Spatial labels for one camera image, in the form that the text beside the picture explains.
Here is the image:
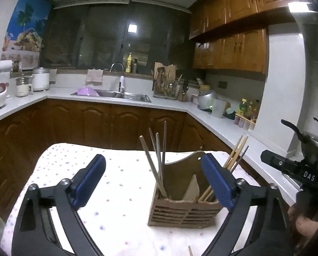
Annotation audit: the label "dish rack with utensils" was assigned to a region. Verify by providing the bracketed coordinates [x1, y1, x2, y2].
[152, 79, 179, 100]

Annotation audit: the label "wooden spatula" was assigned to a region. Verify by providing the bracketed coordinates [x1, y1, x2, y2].
[182, 175, 201, 202]

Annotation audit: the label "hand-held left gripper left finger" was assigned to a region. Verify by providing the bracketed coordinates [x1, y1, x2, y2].
[11, 154, 106, 256]

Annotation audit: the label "stainless steel sink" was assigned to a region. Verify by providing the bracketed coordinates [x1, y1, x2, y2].
[70, 89, 152, 103]

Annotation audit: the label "wooden lower cabinets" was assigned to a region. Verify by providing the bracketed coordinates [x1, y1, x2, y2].
[0, 97, 255, 219]

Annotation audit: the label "pink dish cloth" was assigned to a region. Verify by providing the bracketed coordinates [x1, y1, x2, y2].
[85, 69, 104, 84]

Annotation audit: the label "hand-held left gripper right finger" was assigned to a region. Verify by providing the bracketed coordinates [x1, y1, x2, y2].
[201, 153, 294, 256]

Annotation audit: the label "person's right hand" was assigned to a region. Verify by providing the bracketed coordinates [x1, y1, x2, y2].
[287, 202, 318, 239]

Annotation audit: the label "floral white tablecloth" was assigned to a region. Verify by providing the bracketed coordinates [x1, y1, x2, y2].
[0, 143, 261, 256]

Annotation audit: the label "range hood light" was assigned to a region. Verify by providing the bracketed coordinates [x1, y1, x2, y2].
[288, 2, 314, 13]

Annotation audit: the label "chrome sink faucet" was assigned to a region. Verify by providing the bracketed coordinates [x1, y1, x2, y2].
[109, 62, 125, 73]

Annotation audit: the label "metal pot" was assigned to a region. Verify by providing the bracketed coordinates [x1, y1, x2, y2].
[197, 90, 219, 110]

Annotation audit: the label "dark kitchen window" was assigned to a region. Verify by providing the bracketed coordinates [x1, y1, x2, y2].
[40, 1, 193, 72]

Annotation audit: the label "yellow oil bottle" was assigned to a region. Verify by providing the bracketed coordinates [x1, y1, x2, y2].
[238, 98, 248, 116]

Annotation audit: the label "small white electric kettle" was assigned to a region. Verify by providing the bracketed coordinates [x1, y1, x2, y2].
[16, 76, 34, 98]

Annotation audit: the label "wooden cutting board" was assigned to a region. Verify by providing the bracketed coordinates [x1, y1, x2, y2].
[154, 62, 176, 82]

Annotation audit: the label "wooden slatted utensil holder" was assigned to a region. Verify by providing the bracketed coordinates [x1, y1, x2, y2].
[147, 151, 225, 229]

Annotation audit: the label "wooden upper cabinets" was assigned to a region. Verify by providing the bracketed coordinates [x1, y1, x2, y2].
[188, 0, 303, 74]

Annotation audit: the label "tropical wall poster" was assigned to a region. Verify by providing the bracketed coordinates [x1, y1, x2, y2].
[1, 0, 53, 71]

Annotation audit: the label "wooden cabinets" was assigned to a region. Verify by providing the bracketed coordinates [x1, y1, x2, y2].
[0, 97, 255, 219]
[188, 0, 303, 74]

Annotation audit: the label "white cylindrical cooker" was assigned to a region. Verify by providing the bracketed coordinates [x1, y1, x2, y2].
[31, 67, 51, 92]

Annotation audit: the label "dark sauce bottle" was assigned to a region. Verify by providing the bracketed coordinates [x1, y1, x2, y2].
[251, 100, 260, 120]

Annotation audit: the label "dark metal chopstick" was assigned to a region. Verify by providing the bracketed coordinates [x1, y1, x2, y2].
[230, 145, 249, 174]

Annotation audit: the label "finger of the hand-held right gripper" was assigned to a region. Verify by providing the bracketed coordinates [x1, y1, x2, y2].
[261, 150, 305, 176]

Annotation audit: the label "spice jar set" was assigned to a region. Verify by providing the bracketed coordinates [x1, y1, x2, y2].
[234, 113, 256, 131]

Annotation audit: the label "wooden knife block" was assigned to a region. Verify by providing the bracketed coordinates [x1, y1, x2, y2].
[177, 79, 190, 102]

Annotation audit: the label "yellow dish soap bottle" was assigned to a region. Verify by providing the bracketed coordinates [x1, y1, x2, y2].
[125, 52, 133, 73]

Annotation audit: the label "paper towel roll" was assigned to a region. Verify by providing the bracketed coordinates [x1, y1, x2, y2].
[0, 60, 14, 73]

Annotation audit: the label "purple plastic basin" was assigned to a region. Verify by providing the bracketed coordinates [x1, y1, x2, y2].
[77, 87, 101, 96]

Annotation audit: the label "translucent plastic cup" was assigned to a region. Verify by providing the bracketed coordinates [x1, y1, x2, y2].
[211, 99, 227, 118]

